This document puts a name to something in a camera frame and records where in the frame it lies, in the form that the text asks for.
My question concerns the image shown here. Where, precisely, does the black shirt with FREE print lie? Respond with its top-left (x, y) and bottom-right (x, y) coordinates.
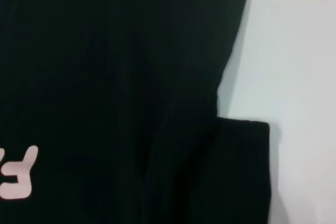
top-left (0, 0), bottom-right (271, 224)

